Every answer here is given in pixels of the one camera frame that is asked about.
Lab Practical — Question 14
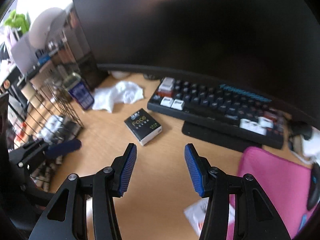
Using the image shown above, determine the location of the crumpled white tissue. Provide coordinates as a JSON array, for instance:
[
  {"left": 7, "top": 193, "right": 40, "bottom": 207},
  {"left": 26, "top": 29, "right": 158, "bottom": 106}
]
[{"left": 92, "top": 81, "right": 145, "bottom": 113}]

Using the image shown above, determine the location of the green plant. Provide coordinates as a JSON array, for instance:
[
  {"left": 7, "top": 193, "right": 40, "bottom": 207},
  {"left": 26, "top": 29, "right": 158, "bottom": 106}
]
[{"left": 4, "top": 9, "right": 32, "bottom": 34}]

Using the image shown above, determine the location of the blue printed carton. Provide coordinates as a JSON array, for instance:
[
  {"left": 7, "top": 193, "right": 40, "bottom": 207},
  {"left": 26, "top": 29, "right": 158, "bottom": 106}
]
[{"left": 62, "top": 72, "right": 95, "bottom": 110}]

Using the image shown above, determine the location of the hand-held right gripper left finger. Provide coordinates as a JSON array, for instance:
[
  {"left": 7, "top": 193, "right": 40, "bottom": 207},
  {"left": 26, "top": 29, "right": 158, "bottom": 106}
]
[{"left": 29, "top": 143, "right": 137, "bottom": 240}]

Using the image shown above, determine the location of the pale dome-shaped object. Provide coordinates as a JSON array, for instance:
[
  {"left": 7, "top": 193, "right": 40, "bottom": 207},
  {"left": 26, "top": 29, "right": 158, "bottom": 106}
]
[{"left": 29, "top": 7, "right": 73, "bottom": 48}]

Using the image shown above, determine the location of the black pocket tissue pack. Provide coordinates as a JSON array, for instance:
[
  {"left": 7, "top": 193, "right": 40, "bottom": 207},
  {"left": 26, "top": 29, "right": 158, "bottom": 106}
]
[{"left": 124, "top": 108, "right": 163, "bottom": 146}]

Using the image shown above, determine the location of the dark blue mechanical keyboard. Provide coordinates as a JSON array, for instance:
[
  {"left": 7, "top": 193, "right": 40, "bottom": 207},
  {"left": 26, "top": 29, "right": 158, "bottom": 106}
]
[{"left": 147, "top": 77, "right": 285, "bottom": 149}]

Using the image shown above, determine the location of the black power adapter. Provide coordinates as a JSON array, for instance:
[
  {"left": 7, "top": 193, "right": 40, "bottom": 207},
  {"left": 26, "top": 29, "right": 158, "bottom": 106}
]
[{"left": 290, "top": 121, "right": 313, "bottom": 138}]

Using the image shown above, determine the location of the black wire basket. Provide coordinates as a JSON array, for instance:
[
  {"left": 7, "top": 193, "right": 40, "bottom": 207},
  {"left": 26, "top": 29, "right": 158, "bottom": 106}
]
[{"left": 24, "top": 79, "right": 84, "bottom": 195}]

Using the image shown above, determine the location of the white power strip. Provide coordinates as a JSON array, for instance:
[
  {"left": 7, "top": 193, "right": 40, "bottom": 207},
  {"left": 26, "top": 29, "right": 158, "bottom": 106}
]
[{"left": 299, "top": 127, "right": 320, "bottom": 164}]

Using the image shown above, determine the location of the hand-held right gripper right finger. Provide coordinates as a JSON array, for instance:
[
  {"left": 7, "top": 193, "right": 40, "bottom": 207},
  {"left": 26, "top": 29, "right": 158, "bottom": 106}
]
[{"left": 184, "top": 144, "right": 292, "bottom": 240}]

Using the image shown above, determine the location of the pink mouse pad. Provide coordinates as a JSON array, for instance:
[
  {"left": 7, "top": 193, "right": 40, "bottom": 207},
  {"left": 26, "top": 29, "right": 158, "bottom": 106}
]
[{"left": 229, "top": 146, "right": 320, "bottom": 240}]

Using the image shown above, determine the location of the black curved monitor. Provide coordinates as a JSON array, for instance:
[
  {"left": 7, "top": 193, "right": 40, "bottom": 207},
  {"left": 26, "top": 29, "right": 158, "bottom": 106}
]
[{"left": 67, "top": 0, "right": 320, "bottom": 130}]

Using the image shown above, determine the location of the black computer mouse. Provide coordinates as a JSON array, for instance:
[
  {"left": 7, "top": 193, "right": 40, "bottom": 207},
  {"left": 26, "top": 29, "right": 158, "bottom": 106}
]
[{"left": 306, "top": 164, "right": 320, "bottom": 212}]

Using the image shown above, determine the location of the white packet with red logo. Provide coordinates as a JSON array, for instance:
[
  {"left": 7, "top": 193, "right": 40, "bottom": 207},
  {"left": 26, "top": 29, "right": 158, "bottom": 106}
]
[{"left": 184, "top": 199, "right": 235, "bottom": 233}]

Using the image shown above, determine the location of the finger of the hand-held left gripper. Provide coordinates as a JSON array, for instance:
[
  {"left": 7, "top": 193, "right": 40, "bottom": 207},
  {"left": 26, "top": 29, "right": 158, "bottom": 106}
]
[{"left": 10, "top": 139, "right": 82, "bottom": 168}]

